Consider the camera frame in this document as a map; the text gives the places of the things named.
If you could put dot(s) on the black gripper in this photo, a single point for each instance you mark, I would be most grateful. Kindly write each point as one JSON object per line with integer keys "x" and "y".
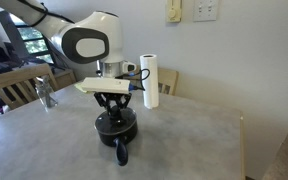
{"x": 113, "y": 99}

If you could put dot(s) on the glass lid with black knob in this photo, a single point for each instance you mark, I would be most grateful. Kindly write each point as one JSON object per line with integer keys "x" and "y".
{"x": 127, "y": 116}

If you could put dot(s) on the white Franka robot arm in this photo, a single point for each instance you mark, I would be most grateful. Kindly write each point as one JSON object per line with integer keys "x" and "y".
{"x": 87, "y": 43}

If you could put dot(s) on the white paper towel roll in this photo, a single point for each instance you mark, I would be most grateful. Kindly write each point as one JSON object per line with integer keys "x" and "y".
{"x": 150, "y": 86}

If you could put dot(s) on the wooden chair with slatted back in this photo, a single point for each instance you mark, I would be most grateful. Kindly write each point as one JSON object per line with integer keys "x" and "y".
{"x": 169, "y": 81}
{"x": 14, "y": 83}

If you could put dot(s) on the clear glass jar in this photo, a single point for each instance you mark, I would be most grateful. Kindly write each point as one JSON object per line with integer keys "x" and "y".
{"x": 46, "y": 95}

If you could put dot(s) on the black flat panel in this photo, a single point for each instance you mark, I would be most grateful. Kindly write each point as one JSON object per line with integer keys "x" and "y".
{"x": 12, "y": 33}

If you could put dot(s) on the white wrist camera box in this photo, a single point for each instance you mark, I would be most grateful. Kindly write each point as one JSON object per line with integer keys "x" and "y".
{"x": 105, "y": 85}

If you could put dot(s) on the window with dark frame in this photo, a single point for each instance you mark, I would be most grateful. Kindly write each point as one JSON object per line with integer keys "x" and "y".
{"x": 34, "y": 43}

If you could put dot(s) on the beige wall thermostat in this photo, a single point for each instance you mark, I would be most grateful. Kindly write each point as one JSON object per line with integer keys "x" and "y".
{"x": 174, "y": 11}

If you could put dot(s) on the white light switch plate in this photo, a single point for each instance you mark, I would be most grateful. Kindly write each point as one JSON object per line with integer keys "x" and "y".
{"x": 206, "y": 10}

